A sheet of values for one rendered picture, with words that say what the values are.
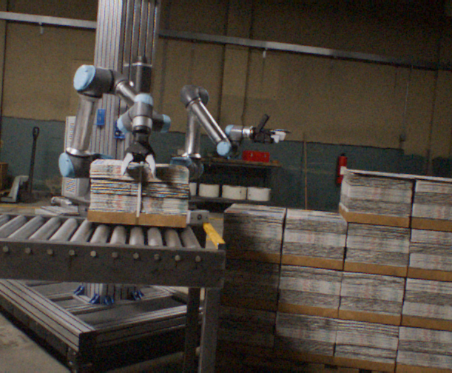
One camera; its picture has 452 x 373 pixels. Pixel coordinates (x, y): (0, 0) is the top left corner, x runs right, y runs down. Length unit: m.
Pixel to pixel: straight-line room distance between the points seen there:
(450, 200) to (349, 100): 7.30
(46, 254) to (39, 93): 7.56
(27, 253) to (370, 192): 1.51
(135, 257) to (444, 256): 1.48
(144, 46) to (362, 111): 7.22
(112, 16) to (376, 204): 1.67
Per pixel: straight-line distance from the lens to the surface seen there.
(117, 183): 2.00
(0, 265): 1.71
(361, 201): 2.45
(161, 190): 2.00
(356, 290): 2.52
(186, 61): 9.08
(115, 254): 1.65
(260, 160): 8.60
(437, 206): 2.51
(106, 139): 2.85
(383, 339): 2.61
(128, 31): 2.88
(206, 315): 1.72
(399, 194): 2.48
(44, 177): 9.13
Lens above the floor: 1.14
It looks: 4 degrees down
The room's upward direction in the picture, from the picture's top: 5 degrees clockwise
